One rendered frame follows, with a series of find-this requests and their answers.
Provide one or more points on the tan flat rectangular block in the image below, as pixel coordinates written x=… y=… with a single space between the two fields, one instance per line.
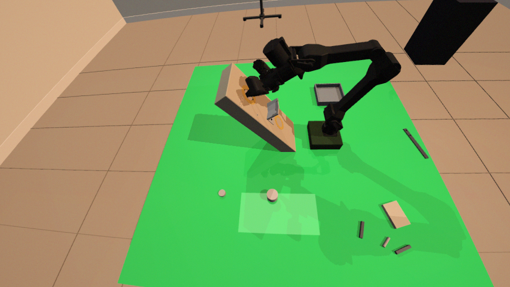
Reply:
x=395 y=214

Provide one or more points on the beige cylinder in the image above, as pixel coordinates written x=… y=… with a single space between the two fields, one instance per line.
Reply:
x=386 y=242

